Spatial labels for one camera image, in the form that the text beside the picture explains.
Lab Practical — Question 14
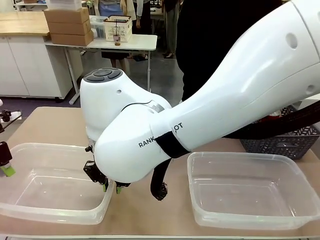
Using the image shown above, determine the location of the bystander in grey trousers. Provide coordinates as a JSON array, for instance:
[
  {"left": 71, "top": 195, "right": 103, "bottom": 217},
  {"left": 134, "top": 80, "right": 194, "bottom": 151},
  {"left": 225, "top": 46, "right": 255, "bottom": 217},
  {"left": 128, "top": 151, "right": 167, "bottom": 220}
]
[{"left": 161, "top": 0, "right": 178, "bottom": 60}]

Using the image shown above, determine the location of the black right arm cable sleeve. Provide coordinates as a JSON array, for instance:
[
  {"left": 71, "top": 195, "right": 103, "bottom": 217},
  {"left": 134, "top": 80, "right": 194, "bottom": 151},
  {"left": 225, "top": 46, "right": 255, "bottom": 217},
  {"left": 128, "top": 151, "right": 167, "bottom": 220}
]
[{"left": 149, "top": 101, "right": 320, "bottom": 202}]

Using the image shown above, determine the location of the person in black top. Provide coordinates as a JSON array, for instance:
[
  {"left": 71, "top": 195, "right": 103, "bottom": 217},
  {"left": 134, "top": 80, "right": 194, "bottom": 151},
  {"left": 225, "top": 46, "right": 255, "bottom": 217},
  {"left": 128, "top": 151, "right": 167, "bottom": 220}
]
[{"left": 176, "top": 0, "right": 253, "bottom": 103}]

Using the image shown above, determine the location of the clear storage bin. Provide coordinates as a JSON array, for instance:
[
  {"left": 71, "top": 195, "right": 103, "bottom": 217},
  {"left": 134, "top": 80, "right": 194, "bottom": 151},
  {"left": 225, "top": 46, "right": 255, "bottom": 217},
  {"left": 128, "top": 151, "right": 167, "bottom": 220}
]
[{"left": 89, "top": 15, "right": 111, "bottom": 40}]

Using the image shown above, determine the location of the white folding table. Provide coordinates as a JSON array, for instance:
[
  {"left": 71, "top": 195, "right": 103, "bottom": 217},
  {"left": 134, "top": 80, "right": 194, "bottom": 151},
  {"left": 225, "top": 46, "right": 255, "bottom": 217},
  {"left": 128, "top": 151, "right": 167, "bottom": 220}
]
[{"left": 44, "top": 33, "right": 159, "bottom": 105}]

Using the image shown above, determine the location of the bystander in blue apron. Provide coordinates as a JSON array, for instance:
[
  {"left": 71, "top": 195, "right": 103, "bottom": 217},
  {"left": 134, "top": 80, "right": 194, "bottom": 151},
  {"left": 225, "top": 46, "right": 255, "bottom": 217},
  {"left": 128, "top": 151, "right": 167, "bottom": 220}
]
[{"left": 98, "top": 0, "right": 138, "bottom": 61}]

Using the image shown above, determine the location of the iced drink cup with straw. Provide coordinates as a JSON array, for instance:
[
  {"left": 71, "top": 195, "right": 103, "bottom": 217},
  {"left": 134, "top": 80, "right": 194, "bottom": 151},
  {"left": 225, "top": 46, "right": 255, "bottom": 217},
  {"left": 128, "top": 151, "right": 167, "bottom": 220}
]
[{"left": 112, "top": 21, "right": 123, "bottom": 47}]

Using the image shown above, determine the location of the brown cardboard box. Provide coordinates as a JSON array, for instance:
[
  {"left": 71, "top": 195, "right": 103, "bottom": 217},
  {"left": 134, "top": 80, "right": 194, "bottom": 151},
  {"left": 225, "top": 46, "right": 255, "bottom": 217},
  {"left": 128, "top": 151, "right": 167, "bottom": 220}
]
[
  {"left": 43, "top": 7, "right": 91, "bottom": 25},
  {"left": 49, "top": 31, "right": 95, "bottom": 47},
  {"left": 47, "top": 21, "right": 92, "bottom": 35}
]

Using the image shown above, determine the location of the dark woven plastic basket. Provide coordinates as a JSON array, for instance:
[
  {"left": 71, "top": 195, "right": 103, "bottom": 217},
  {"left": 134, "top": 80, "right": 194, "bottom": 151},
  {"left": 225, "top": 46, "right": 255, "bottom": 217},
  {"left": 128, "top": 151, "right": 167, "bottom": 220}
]
[{"left": 239, "top": 104, "right": 320, "bottom": 161}]

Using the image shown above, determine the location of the clear plastic container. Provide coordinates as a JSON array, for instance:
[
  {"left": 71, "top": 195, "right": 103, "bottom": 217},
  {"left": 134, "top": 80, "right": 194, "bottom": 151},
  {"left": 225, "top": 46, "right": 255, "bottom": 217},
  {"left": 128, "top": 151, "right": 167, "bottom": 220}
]
[
  {"left": 186, "top": 151, "right": 320, "bottom": 231},
  {"left": 0, "top": 142, "right": 115, "bottom": 226}
]

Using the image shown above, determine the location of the white perforated basket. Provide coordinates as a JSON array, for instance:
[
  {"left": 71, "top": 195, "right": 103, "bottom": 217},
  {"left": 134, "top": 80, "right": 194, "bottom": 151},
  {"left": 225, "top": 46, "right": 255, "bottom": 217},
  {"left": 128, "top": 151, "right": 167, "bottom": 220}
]
[{"left": 103, "top": 15, "right": 133, "bottom": 42}]

